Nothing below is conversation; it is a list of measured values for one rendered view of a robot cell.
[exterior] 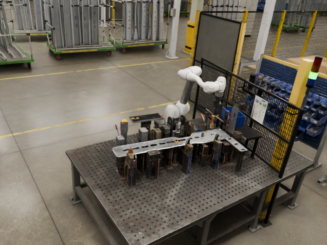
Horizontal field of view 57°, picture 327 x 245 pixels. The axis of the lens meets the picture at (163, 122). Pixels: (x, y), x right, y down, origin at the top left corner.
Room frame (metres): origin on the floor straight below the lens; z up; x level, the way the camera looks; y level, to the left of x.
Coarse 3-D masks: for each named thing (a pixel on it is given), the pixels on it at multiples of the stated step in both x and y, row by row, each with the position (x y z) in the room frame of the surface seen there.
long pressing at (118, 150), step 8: (192, 136) 3.01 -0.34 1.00; (200, 136) 3.03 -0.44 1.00; (208, 136) 3.05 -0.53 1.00; (224, 136) 3.09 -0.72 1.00; (128, 144) 2.70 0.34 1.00; (136, 144) 2.72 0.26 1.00; (144, 144) 2.74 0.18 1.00; (152, 144) 2.76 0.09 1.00; (168, 144) 2.78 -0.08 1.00; (176, 144) 2.80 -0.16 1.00; (184, 144) 2.82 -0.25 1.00; (120, 152) 2.55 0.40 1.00; (136, 152) 2.57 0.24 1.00; (144, 152) 2.60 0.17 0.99
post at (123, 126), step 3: (120, 123) 2.95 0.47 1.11; (123, 123) 2.90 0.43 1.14; (126, 123) 2.92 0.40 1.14; (120, 126) 2.95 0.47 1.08; (123, 126) 2.90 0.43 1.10; (126, 126) 2.92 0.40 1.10; (120, 129) 2.94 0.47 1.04; (123, 129) 2.90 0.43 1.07; (126, 129) 2.92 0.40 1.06; (123, 132) 2.90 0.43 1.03; (126, 132) 2.92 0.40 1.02; (123, 135) 2.91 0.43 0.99; (126, 135) 2.92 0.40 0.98; (126, 138) 2.92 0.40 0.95; (126, 141) 2.92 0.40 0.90; (126, 144) 2.93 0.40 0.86; (126, 150) 2.93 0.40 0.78
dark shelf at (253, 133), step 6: (210, 108) 3.78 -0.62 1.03; (222, 108) 3.82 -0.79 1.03; (222, 120) 3.46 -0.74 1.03; (240, 126) 3.32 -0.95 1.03; (246, 126) 3.33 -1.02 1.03; (246, 132) 3.18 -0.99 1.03; (252, 132) 3.19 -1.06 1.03; (246, 138) 3.04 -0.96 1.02; (252, 138) 3.06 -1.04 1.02; (258, 138) 3.11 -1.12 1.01
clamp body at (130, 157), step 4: (132, 152) 2.48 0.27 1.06; (128, 156) 2.41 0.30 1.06; (132, 156) 2.41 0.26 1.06; (136, 156) 2.42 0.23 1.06; (128, 160) 2.42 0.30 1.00; (132, 160) 2.38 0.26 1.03; (136, 160) 2.40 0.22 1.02; (128, 164) 2.40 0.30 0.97; (132, 164) 2.38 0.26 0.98; (136, 164) 2.40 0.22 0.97; (128, 168) 2.42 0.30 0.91; (132, 168) 2.40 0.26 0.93; (128, 172) 2.41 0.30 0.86; (132, 172) 2.40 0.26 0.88; (128, 176) 2.40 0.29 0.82; (132, 176) 2.40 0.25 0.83; (128, 180) 2.38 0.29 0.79; (132, 180) 2.39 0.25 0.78; (128, 184) 2.38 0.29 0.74; (132, 184) 2.39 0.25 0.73; (128, 188) 2.37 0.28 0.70
